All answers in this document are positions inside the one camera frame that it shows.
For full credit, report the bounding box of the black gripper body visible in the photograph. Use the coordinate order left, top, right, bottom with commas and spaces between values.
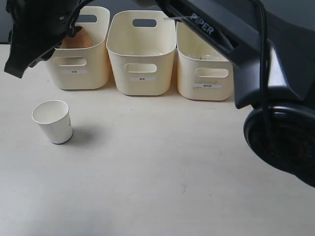
6, 0, 82, 50

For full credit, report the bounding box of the brown wooden cup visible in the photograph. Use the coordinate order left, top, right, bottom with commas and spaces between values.
60, 26, 93, 49

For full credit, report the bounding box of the white paper cup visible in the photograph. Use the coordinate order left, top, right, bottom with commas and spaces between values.
31, 100, 73, 145

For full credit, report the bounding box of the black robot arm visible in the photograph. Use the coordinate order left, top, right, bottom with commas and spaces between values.
4, 0, 315, 186

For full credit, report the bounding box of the cream bin left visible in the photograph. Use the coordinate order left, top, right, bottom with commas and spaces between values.
45, 6, 111, 90

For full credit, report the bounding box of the cream bin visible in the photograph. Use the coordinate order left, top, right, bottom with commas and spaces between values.
106, 10, 176, 96
177, 22, 234, 101
45, 6, 111, 90

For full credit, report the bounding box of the cream bin middle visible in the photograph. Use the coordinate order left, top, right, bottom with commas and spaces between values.
106, 10, 176, 96

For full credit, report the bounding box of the cream bin right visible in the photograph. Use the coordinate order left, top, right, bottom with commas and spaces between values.
177, 22, 234, 101

